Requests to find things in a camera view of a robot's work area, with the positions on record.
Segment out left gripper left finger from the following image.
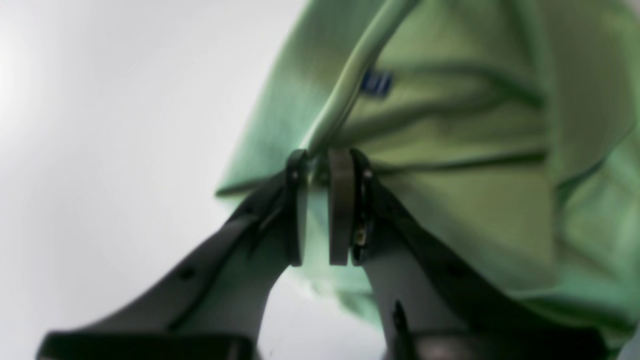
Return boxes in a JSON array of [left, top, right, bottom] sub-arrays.
[[36, 149, 309, 360]]

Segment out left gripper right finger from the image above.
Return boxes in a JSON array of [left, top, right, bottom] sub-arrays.
[[327, 149, 608, 360]]

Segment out sage green polo shirt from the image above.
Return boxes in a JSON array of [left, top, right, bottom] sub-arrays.
[[215, 0, 639, 354]]

